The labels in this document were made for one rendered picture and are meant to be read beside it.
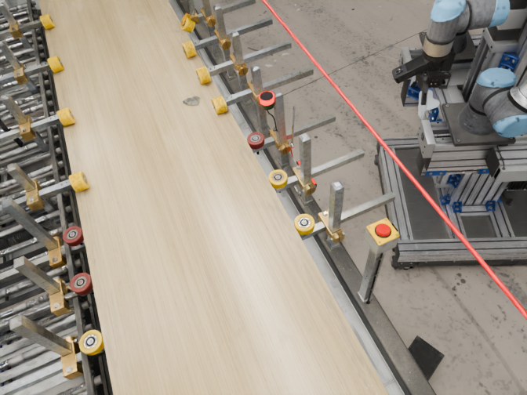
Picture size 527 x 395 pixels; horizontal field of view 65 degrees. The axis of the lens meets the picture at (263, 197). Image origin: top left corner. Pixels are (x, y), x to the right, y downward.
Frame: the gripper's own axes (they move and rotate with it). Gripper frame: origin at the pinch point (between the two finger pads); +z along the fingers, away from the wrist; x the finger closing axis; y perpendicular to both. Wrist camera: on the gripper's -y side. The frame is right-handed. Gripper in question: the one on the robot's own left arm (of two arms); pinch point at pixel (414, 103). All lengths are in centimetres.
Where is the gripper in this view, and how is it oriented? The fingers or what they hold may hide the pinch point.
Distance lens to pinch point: 145.6
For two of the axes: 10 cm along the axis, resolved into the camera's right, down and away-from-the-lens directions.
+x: 0.2, -8.2, 5.7
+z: 1.0, 5.7, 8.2
